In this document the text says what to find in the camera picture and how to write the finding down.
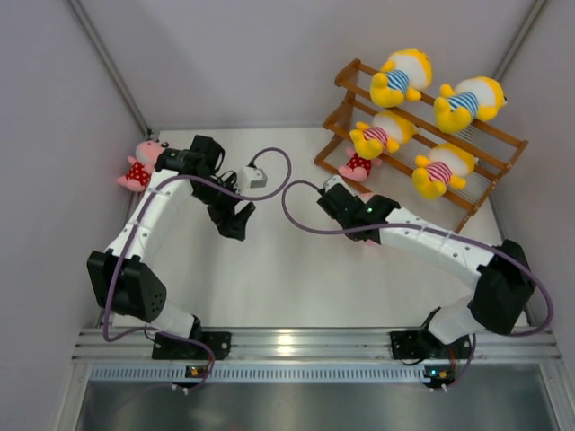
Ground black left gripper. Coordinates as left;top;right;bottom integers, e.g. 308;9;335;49
190;173;254;241

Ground pink plush red dotted dress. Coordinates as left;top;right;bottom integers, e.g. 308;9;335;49
338;147;383;183

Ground yellow plush red stripes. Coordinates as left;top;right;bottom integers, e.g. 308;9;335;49
411;143;478;199
349;110;419;160

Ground yellow plush blue stripes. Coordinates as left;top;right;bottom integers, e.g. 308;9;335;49
369;48;433;108
434;76;508;135

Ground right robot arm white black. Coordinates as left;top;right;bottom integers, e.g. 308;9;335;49
318;175;535;356

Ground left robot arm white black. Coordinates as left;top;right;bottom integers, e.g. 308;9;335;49
87;136;267;359

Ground brown wooden shelf rack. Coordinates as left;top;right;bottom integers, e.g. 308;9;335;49
314;58;528;233

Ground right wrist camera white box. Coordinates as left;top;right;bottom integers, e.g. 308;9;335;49
322;175;347;193

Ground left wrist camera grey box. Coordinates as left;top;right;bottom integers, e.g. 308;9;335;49
236;166;268;194

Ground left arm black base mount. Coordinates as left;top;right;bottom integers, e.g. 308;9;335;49
152;330;232;361

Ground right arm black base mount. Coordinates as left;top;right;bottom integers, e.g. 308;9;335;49
390;309;473;365

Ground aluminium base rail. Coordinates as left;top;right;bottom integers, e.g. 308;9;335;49
72;328;562;364

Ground grey slotted cable duct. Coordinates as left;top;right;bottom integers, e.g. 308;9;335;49
90;364;449;383

